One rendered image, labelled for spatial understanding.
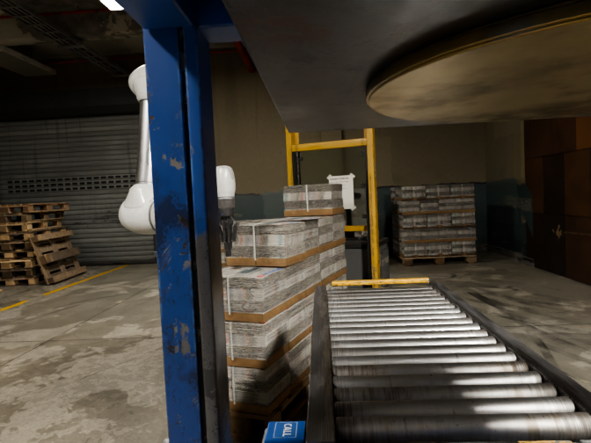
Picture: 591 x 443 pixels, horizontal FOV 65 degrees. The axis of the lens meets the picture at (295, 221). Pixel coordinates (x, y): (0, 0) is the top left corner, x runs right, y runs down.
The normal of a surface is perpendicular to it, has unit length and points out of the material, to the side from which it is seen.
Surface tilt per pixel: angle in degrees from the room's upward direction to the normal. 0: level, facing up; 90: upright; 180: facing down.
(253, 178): 90
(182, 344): 90
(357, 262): 90
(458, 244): 90
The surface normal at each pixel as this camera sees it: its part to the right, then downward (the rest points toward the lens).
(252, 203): -0.05, 0.05
